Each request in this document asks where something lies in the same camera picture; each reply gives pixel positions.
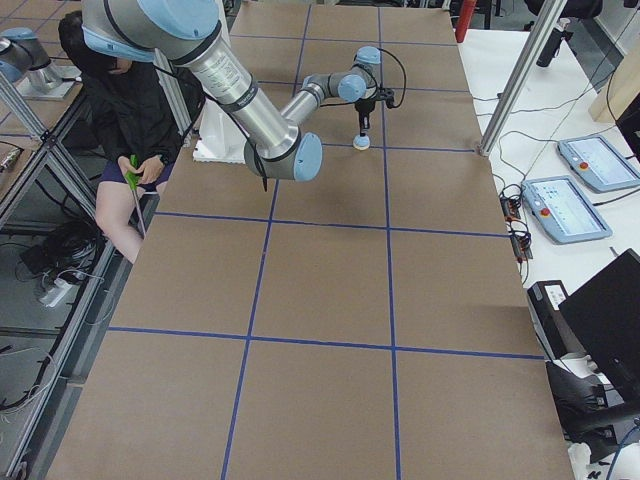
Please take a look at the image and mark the white power strip on floor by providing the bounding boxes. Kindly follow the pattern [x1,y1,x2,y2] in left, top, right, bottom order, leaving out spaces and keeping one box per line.
[38,278,72,308]

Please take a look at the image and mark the aluminium frame post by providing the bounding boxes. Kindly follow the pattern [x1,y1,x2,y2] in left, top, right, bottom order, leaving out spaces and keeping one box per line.
[478,0,567,157]

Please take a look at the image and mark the near blue teach pendant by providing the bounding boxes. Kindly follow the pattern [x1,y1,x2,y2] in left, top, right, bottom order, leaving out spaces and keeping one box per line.
[521,176,613,244]

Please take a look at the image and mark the blue and cream bell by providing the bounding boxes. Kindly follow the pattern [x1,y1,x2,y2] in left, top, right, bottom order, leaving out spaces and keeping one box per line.
[353,135,371,151]

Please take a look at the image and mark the seated person in black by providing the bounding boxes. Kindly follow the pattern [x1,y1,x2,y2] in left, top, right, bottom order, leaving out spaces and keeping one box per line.
[58,10,183,263]

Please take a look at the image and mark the green handled scissors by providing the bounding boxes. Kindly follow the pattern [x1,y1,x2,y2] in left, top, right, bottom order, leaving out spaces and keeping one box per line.
[124,170,146,238]

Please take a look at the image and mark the brown paper mat blue grid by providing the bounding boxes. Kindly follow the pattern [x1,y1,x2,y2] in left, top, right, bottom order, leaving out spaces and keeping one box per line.
[48,3,573,479]

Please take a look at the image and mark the red cylinder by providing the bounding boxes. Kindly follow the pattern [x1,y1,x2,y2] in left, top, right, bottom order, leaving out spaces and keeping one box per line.
[455,0,477,44]

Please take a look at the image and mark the blue teach pendant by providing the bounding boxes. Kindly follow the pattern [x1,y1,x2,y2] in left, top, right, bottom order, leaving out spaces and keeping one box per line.
[557,135,639,193]
[521,176,613,244]

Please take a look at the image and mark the far blue teach pendant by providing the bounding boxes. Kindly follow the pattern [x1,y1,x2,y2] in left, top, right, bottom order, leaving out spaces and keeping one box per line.
[557,135,639,193]

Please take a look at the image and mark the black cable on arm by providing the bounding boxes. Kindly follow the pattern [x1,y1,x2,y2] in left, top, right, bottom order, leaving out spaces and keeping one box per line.
[319,47,407,110]

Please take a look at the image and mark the small circuit board with wires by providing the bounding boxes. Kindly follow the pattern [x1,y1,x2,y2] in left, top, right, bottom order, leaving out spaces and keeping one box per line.
[498,184,533,264]

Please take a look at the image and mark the black box with white label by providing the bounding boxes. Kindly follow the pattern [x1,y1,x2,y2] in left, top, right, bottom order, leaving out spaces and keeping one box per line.
[527,280,583,360]

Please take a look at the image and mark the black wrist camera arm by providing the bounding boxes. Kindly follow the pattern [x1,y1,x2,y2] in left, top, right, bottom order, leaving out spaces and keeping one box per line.
[374,88,396,109]

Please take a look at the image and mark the white pedestal column with base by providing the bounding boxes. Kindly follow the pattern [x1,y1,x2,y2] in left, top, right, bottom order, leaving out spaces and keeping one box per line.
[193,100,246,164]

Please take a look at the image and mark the black laptop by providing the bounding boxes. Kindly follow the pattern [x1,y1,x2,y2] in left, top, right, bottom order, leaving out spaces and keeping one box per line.
[560,248,639,401]

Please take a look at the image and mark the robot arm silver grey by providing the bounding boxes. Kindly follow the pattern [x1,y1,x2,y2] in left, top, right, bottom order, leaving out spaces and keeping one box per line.
[82,1,381,182]

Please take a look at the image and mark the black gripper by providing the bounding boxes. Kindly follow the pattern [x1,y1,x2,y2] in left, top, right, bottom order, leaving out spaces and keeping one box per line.
[355,99,375,136]

